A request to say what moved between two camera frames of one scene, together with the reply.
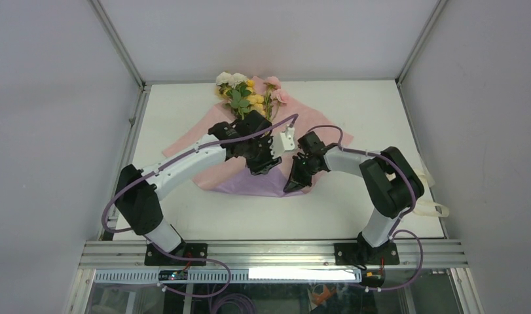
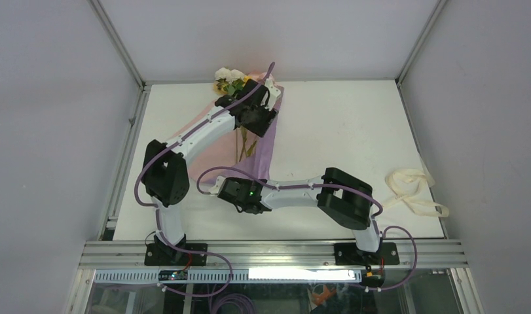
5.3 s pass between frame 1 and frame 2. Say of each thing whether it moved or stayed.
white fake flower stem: stayed
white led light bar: stayed
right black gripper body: moved
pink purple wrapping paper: moved
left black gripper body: moved
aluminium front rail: stayed
